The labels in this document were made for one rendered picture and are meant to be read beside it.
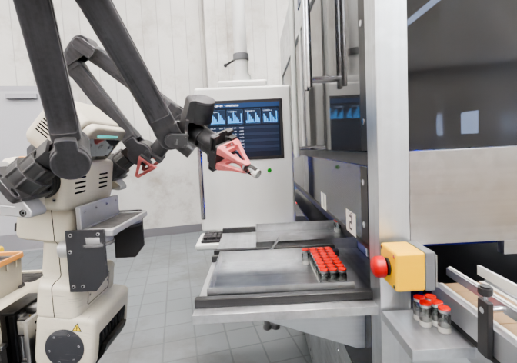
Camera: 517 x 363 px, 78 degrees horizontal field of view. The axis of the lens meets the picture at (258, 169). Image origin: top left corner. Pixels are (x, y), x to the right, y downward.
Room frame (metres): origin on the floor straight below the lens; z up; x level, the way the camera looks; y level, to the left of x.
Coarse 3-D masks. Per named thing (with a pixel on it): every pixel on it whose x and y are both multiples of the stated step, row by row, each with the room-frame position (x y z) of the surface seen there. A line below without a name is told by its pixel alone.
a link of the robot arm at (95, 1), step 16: (80, 0) 0.57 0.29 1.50; (96, 0) 0.58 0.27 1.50; (96, 16) 0.60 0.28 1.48; (112, 16) 0.61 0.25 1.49; (96, 32) 0.61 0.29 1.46; (112, 32) 0.62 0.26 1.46; (128, 32) 0.65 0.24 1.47; (112, 48) 0.63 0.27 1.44; (128, 48) 0.64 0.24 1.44; (128, 64) 0.66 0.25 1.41; (144, 64) 0.68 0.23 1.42; (128, 80) 0.67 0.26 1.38; (144, 80) 0.68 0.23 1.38; (144, 96) 0.70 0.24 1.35; (160, 96) 0.72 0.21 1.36; (144, 112) 0.72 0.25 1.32; (160, 112) 0.73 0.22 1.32; (160, 128) 0.74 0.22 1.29; (176, 128) 0.76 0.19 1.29; (160, 144) 0.76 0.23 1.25
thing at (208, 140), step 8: (200, 136) 0.79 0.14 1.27; (208, 136) 0.78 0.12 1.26; (216, 136) 0.74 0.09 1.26; (224, 136) 0.77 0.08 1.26; (200, 144) 0.79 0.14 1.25; (208, 144) 0.77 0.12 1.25; (216, 144) 0.75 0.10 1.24; (208, 152) 0.78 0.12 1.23; (208, 160) 0.78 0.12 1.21; (208, 168) 0.79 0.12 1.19
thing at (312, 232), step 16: (256, 224) 1.30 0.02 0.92; (272, 224) 1.31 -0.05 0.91; (288, 224) 1.31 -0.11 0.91; (304, 224) 1.31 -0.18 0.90; (320, 224) 1.31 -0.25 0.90; (256, 240) 1.07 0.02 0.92; (272, 240) 1.18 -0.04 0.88; (288, 240) 1.17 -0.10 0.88; (304, 240) 1.05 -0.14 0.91; (320, 240) 1.05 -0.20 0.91; (336, 240) 1.05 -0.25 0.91; (352, 240) 1.05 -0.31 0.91
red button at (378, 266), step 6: (372, 258) 0.60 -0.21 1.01; (378, 258) 0.59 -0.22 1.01; (384, 258) 0.59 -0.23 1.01; (372, 264) 0.59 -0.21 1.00; (378, 264) 0.58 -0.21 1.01; (384, 264) 0.58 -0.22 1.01; (372, 270) 0.59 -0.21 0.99; (378, 270) 0.58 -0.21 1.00; (384, 270) 0.57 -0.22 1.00; (378, 276) 0.58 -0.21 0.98; (384, 276) 0.58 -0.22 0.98
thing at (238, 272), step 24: (216, 264) 0.86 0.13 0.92; (240, 264) 0.95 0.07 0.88; (264, 264) 0.94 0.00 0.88; (288, 264) 0.93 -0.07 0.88; (216, 288) 0.71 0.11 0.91; (240, 288) 0.71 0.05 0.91; (264, 288) 0.71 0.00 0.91; (288, 288) 0.71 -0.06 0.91; (312, 288) 0.71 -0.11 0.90; (336, 288) 0.71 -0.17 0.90
